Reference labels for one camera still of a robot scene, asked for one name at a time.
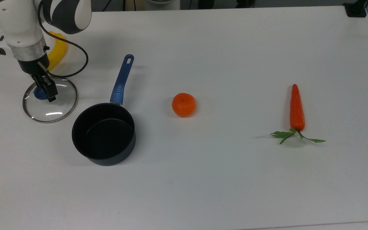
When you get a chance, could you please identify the black gripper silver flange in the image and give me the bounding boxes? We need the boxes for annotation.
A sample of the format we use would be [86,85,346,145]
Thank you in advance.
[11,40,58,103]

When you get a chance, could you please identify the glass lid blue knob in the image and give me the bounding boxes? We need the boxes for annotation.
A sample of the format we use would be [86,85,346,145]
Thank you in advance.
[22,76,78,124]

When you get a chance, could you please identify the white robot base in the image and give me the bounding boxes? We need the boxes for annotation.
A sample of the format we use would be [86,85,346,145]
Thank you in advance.
[146,0,181,11]

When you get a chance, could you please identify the yellow toy banana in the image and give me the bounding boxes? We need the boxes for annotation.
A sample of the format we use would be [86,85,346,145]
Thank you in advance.
[46,31,68,72]

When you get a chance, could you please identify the orange toy tangerine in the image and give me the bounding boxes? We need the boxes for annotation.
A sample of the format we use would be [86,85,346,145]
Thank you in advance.
[172,93,197,118]

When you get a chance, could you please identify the orange toy carrot green leaves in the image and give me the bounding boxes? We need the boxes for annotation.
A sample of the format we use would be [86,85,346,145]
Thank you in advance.
[270,84,326,145]

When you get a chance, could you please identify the black table clamp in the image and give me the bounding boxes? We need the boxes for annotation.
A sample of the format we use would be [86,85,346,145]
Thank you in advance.
[343,0,368,18]

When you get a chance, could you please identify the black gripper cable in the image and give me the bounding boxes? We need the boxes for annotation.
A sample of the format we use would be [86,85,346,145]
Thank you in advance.
[37,9,89,78]

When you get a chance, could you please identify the dark blue saucepan blue handle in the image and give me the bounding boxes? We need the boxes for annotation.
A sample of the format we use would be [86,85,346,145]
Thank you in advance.
[72,54,137,167]

